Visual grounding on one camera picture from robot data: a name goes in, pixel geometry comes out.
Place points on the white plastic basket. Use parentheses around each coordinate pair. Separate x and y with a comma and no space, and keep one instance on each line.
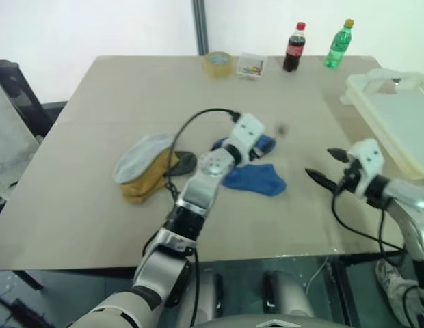
(393,116)

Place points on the mustard yellow sock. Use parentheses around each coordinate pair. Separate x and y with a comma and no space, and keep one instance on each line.
(145,184)

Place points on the dark grey sock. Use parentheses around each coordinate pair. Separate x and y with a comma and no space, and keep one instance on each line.
(184,164)

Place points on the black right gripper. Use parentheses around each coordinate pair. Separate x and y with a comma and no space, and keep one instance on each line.
(350,172)

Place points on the clear packing tape roll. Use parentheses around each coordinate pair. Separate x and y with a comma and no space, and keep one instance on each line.
(217,65)

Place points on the grey sneaker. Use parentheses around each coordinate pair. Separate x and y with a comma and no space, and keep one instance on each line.
(395,283)

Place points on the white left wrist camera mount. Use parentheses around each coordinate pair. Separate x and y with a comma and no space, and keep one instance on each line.
(248,131)

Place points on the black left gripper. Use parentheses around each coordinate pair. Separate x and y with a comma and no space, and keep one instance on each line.
(257,152)

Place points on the clear box with colourful pieces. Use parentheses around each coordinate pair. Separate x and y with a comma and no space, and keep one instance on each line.
(251,66)

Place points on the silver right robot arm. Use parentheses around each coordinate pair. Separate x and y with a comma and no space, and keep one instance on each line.
(405,193)

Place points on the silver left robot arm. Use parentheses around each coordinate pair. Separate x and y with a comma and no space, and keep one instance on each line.
(198,191)

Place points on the grey metal post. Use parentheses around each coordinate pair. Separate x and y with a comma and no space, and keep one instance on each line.
(200,27)

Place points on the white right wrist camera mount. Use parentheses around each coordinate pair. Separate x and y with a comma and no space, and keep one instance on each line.
(369,160)

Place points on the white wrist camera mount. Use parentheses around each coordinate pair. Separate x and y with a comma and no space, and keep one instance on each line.
(369,160)
(248,131)

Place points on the light grey sock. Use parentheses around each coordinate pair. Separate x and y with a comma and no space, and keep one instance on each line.
(142,159)

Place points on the green bottle with yellow cap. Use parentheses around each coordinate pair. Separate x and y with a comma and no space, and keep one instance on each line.
(338,44)

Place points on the black chair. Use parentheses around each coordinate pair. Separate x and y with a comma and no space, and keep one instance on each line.
(17,99)

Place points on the grey robot torso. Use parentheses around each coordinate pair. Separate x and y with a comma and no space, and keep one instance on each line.
(266,323)

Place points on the cola bottle with red cap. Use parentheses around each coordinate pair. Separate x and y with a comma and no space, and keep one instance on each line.
(294,48)

